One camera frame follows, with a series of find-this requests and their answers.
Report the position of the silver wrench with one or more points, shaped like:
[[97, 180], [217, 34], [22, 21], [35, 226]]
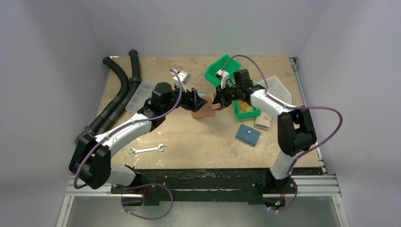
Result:
[[159, 148]]

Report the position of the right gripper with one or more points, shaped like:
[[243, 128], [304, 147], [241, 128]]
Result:
[[225, 95]]

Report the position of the small green plastic bin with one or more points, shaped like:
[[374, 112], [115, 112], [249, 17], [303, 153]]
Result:
[[244, 110]]

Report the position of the blue leather card holder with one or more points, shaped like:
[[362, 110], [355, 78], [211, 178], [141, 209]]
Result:
[[248, 135]]

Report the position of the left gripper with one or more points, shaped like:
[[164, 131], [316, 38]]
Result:
[[192, 99]]

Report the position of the clear white plastic bin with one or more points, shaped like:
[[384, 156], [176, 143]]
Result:
[[277, 89]]

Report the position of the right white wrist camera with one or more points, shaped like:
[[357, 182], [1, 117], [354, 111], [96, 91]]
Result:
[[223, 76]]

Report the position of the clear plastic organizer box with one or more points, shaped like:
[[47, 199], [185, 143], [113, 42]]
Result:
[[143, 92]]

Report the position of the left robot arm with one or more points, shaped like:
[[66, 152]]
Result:
[[91, 161]]

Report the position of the aluminium frame rail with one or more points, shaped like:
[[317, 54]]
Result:
[[319, 201]]

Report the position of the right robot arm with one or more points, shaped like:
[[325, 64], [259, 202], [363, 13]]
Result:
[[295, 127]]

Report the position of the pink leather card holder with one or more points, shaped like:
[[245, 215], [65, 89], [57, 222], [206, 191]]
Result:
[[208, 110]]

